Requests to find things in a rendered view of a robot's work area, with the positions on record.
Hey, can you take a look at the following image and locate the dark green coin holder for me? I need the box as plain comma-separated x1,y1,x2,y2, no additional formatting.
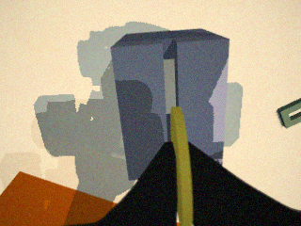
277,98,301,129

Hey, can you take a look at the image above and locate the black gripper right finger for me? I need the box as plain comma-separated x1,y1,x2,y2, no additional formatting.
188,141,301,226

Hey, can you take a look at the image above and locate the dark grey box side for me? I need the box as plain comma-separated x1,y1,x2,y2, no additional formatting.
117,28,218,142

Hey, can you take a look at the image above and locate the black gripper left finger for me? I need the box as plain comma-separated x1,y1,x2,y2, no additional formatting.
71,141,178,226

